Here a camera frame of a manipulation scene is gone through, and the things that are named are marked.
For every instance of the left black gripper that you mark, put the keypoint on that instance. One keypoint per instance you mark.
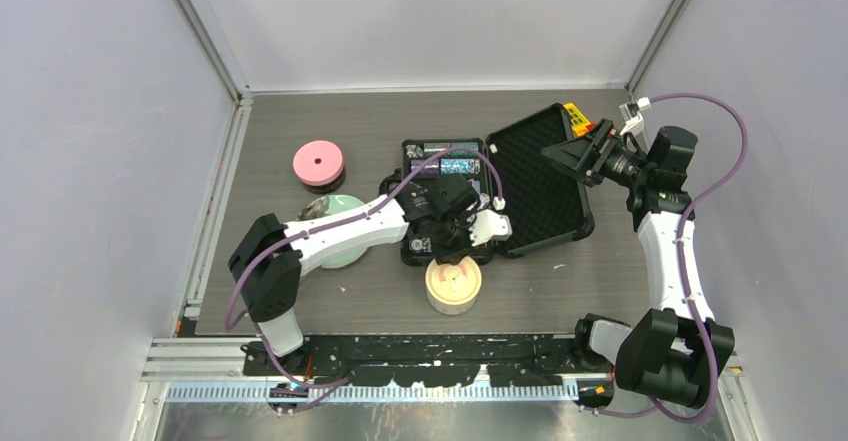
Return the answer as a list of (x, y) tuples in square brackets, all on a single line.
[(450, 257)]

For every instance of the beige round lid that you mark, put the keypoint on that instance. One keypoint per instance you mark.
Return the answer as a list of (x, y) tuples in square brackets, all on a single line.
[(465, 276)]

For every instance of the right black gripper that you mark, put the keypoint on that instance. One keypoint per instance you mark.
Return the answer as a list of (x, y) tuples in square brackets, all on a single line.
[(579, 156)]

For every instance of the pink round lid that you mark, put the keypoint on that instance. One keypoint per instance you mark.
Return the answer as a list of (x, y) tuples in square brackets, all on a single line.
[(318, 163)]

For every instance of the yellow red emergency stop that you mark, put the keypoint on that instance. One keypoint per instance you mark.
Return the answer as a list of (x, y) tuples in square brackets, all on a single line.
[(579, 122)]

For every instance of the white red steel lunch box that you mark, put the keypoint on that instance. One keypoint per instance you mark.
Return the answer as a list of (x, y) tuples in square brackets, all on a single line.
[(451, 303)]

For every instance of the steel bowl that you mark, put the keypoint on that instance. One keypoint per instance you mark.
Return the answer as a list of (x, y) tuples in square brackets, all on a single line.
[(326, 188)]

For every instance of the light green plate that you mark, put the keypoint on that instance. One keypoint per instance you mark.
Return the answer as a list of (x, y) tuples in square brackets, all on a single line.
[(329, 205)]

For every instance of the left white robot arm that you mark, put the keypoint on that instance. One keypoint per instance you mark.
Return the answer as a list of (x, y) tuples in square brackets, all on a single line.
[(273, 257)]

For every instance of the black poker chip case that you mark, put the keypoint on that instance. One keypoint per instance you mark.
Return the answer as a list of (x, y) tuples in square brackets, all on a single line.
[(546, 208)]

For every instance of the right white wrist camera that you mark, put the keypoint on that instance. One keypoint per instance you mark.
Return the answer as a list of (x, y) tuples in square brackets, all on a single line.
[(632, 114)]

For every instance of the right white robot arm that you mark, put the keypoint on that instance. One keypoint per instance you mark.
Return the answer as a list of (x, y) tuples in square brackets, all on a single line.
[(675, 352)]

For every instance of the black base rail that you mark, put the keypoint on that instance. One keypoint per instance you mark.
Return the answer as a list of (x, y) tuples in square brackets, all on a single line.
[(430, 360)]

